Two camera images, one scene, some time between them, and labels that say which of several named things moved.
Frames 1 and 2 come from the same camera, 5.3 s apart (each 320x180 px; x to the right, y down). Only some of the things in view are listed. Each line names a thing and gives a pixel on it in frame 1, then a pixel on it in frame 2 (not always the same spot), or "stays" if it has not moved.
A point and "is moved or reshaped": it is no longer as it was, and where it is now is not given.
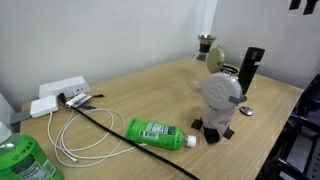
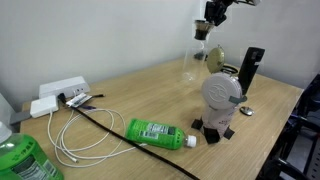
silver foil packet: [78, 100] stays
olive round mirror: [215, 60] stays
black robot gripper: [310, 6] → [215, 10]
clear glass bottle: [199, 62] is moved or reshaped
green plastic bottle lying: [154, 134] stays
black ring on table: [228, 70] stays
